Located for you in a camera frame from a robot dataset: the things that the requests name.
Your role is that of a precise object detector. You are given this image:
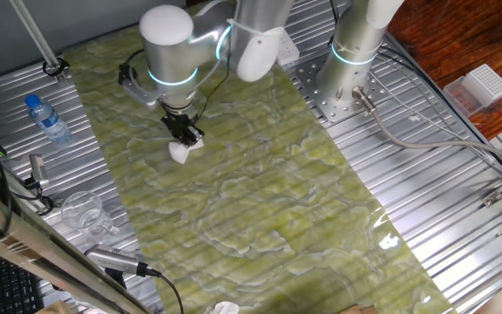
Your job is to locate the aluminium pole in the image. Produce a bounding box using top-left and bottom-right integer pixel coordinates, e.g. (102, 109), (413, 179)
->
(9, 0), (67, 82)

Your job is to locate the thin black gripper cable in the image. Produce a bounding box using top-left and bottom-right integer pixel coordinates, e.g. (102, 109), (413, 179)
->
(194, 29), (233, 122)

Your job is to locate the silver ribbed camera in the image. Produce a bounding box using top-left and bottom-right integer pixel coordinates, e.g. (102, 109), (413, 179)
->
(85, 243), (150, 278)

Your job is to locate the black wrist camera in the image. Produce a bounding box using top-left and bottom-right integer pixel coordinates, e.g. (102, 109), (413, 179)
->
(118, 63), (138, 86)

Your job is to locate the white pipette tip box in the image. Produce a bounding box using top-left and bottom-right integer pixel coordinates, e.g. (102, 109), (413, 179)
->
(464, 64), (502, 108)

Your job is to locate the clear glass mug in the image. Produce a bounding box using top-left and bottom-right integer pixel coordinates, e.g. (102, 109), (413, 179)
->
(60, 190), (120, 239)

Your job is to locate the aluminium frame bar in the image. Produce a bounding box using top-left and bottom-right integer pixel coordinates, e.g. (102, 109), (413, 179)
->
(0, 181), (152, 314)

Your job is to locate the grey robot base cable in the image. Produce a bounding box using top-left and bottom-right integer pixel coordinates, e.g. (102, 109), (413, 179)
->
(353, 85), (502, 174)

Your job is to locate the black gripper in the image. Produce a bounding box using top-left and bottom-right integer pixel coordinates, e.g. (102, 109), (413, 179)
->
(159, 113), (205, 147)

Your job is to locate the cardboard box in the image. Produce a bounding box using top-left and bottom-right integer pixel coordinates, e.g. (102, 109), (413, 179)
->
(340, 303), (381, 314)

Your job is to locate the white sponge block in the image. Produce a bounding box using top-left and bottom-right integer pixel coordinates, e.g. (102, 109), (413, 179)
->
(167, 138), (205, 166)

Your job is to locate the green marble pattern mat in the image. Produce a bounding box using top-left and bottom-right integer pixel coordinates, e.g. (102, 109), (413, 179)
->
(63, 8), (455, 314)

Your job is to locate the water bottle blue cap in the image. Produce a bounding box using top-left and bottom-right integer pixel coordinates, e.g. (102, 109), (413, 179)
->
(24, 93), (72, 145)

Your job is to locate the white crumpled tissue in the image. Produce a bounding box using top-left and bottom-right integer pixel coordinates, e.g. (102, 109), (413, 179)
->
(209, 300), (241, 314)

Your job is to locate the black keyboard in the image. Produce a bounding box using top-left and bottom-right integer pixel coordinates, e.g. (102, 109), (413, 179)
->
(0, 248), (45, 314)

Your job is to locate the clear plastic box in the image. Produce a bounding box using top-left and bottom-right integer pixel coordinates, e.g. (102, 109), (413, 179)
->
(443, 76), (483, 118)

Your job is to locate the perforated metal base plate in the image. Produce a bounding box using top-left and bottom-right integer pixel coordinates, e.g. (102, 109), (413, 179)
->
(292, 54), (391, 124)

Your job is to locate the silver camera bracket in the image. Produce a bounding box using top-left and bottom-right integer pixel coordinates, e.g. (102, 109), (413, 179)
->
(120, 80), (161, 110)

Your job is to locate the black ribbed camera cable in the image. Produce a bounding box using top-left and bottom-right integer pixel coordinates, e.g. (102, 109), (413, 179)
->
(146, 268), (186, 314)

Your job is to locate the white power strip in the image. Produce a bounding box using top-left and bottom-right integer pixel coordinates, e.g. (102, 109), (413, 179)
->
(276, 28), (301, 66)

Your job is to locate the black clamp tool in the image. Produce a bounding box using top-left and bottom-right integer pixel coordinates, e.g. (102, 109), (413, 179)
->
(24, 153), (55, 193)

